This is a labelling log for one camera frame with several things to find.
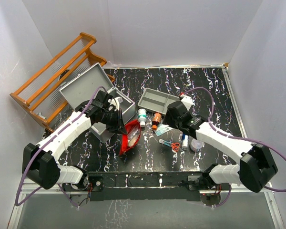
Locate amber bottle orange cap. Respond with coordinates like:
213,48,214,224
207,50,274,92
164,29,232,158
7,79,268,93
152,113,162,130

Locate red first aid kit pouch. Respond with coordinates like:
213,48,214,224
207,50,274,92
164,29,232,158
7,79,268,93
119,119,141,156

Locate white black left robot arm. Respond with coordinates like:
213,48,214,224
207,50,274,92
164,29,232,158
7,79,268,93
22,91,127,190

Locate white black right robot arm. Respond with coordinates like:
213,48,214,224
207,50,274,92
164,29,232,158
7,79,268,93
163,101,278,193

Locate blue white bandage roll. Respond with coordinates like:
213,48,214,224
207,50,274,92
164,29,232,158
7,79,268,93
182,134,189,149

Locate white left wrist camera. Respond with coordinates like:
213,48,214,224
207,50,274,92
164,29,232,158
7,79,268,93
110,96,123,110

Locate grey metal medicine case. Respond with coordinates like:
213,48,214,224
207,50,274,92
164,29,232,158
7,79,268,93
60,63,135,143

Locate grey plastic divider tray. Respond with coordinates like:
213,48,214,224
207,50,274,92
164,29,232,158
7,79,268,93
137,88,179,116

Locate orange handled scissors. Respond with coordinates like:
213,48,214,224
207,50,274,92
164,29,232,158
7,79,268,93
158,139,180,152

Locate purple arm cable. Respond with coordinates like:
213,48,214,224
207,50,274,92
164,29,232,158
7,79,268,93
183,86,286,208
14,85,110,208

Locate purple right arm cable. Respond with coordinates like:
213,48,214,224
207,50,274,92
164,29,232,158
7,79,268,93
183,86,286,208

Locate orange wooden rack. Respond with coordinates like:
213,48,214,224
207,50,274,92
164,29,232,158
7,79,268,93
10,32,107,132

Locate black table front rail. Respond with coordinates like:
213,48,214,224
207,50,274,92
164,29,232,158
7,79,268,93
57,170,229,202

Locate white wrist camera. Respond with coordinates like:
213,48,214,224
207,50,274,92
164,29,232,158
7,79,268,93
179,93,193,110
110,96,123,110

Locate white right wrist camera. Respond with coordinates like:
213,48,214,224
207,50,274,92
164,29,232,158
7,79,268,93
179,93,193,110

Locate blue white flat packet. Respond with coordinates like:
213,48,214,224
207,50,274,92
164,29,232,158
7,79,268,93
154,124,173,136

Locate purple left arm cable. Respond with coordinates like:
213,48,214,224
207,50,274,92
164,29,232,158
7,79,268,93
14,85,110,208

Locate clear tape roll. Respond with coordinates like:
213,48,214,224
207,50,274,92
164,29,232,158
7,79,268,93
190,138,204,152

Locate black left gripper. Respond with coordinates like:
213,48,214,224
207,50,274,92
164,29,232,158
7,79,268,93
101,108,127,135

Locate white pill bottle teal label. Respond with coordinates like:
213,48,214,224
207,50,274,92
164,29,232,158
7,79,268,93
138,108,147,128

